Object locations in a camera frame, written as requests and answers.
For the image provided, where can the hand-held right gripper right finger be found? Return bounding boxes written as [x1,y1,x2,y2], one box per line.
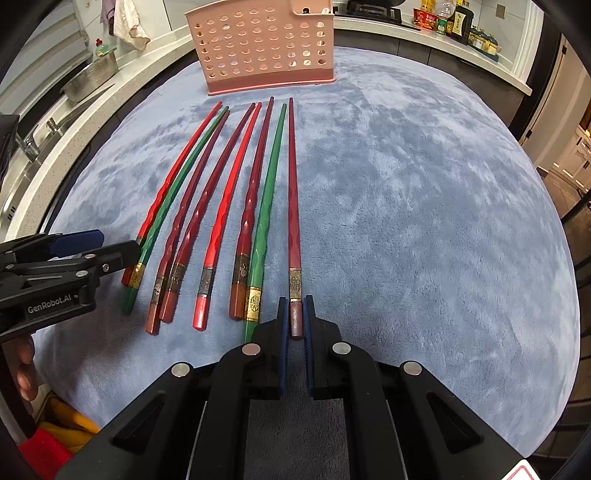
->
[302,295,532,480]

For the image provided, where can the chrome sink faucet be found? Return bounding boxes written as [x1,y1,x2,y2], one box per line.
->
[16,117,61,162]

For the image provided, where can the red textured item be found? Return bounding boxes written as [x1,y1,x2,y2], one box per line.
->
[14,427,73,480]

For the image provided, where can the white window blinds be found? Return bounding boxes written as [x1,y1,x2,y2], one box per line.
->
[0,0,93,102]

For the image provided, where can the red instant noodle cup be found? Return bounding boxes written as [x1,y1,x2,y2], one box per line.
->
[412,7,439,31]

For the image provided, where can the stainless steel sink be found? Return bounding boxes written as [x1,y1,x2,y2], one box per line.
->
[0,92,95,220]

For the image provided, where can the pink perforated utensil basket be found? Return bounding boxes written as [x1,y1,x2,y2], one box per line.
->
[185,6,337,96]

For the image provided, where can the white stained hanging towel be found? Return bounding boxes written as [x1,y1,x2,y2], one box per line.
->
[113,0,151,51]

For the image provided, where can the row of red green chopsticks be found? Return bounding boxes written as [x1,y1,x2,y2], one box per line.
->
[122,106,230,316]

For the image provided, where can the green chopstick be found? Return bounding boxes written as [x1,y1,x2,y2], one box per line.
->
[243,103,288,344]

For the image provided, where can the black gas stove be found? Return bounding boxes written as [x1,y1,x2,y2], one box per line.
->
[344,0,402,25]

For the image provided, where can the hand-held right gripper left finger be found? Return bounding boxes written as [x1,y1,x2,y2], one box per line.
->
[55,296,291,480]

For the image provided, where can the white cabinet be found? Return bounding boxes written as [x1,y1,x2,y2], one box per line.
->
[554,127,591,195]

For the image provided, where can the bright red chopstick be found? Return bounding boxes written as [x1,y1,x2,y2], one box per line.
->
[121,102,223,286]
[192,102,262,330]

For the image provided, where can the stainless steel pot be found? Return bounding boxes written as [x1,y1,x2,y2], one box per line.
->
[60,46,119,103]

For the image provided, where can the person's left hand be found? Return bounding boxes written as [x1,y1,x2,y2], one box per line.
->
[0,333,40,407]

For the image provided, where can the row of small seasoning jars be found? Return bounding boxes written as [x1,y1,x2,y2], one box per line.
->
[468,27,502,57]

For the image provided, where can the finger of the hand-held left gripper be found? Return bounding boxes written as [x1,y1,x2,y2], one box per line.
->
[0,240,141,289]
[0,229,105,268]

